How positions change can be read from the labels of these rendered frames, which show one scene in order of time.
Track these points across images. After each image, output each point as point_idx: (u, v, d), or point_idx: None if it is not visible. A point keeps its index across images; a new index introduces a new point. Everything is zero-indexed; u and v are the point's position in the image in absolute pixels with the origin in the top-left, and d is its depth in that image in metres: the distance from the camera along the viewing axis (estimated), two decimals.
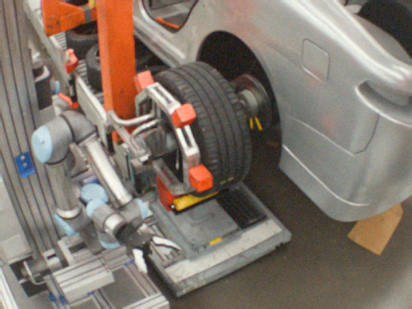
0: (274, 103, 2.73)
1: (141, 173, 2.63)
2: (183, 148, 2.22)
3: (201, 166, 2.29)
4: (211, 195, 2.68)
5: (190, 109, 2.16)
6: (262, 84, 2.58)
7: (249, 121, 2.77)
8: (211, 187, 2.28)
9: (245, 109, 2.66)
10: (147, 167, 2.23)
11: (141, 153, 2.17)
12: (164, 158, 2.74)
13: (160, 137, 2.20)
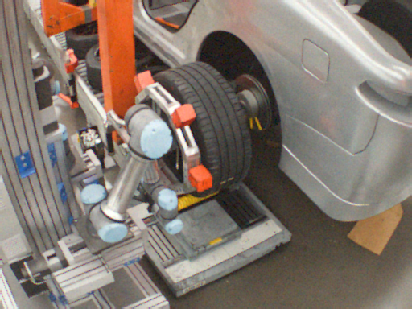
0: (274, 103, 2.73)
1: None
2: (183, 148, 2.22)
3: (201, 166, 2.29)
4: (211, 195, 2.68)
5: (190, 109, 2.16)
6: (262, 84, 2.58)
7: (249, 121, 2.77)
8: (211, 187, 2.28)
9: (245, 109, 2.66)
10: None
11: None
12: (164, 158, 2.74)
13: None
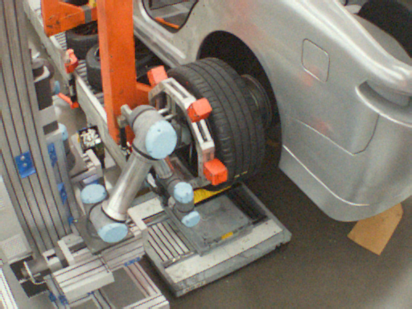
0: (274, 103, 2.73)
1: None
2: (198, 142, 2.25)
3: (216, 159, 2.32)
4: (224, 189, 2.71)
5: (206, 103, 2.19)
6: (262, 84, 2.58)
7: None
8: (225, 180, 2.31)
9: None
10: None
11: None
12: (177, 153, 2.77)
13: (176, 131, 2.24)
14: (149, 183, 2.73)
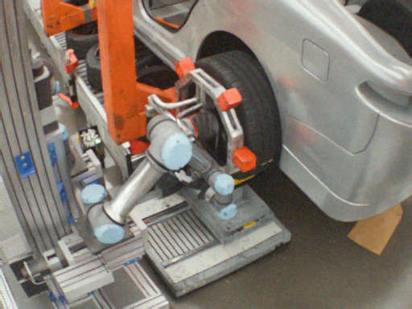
0: None
1: None
2: (228, 129, 2.32)
3: (245, 147, 2.38)
4: (248, 178, 2.78)
5: (236, 92, 2.26)
6: None
7: None
8: (253, 167, 2.38)
9: None
10: None
11: (188, 134, 2.27)
12: (202, 142, 2.83)
13: (207, 119, 2.30)
14: (175, 173, 2.80)
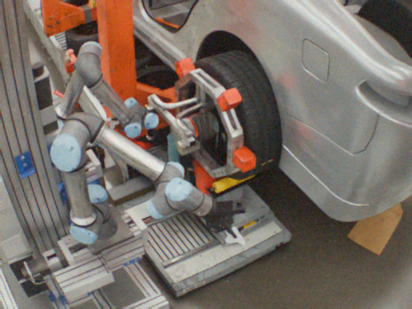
0: None
1: None
2: (228, 129, 2.32)
3: (245, 147, 2.38)
4: (248, 178, 2.78)
5: (236, 92, 2.26)
6: None
7: None
8: (253, 167, 2.38)
9: None
10: (193, 149, 2.33)
11: (188, 134, 2.27)
12: (202, 142, 2.83)
13: (207, 119, 2.30)
14: None
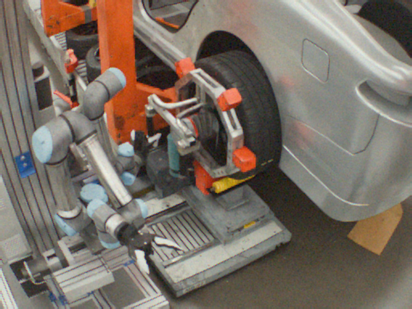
0: None
1: None
2: (228, 129, 2.32)
3: (245, 147, 2.38)
4: (248, 178, 2.78)
5: (236, 92, 2.26)
6: None
7: None
8: (253, 167, 2.38)
9: None
10: (193, 149, 2.33)
11: (188, 134, 2.27)
12: (202, 142, 2.83)
13: (207, 119, 2.30)
14: (175, 173, 2.80)
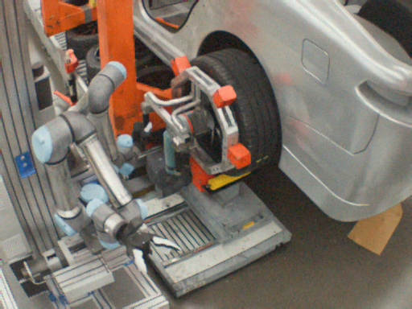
0: None
1: None
2: (224, 126, 2.33)
3: (240, 144, 2.40)
4: (244, 175, 2.79)
5: (231, 89, 2.27)
6: None
7: None
8: (249, 164, 2.39)
9: None
10: (188, 146, 2.34)
11: (183, 131, 2.28)
12: (198, 140, 2.85)
13: (202, 116, 2.32)
14: (170, 170, 2.81)
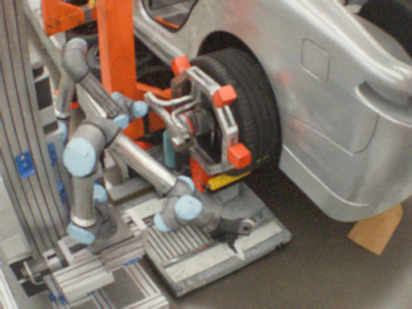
0: None
1: None
2: (223, 126, 2.33)
3: (240, 144, 2.40)
4: (244, 175, 2.79)
5: (230, 89, 2.27)
6: None
7: None
8: (249, 164, 2.39)
9: None
10: (188, 146, 2.34)
11: (183, 131, 2.28)
12: (198, 140, 2.85)
13: (202, 116, 2.32)
14: (170, 170, 2.81)
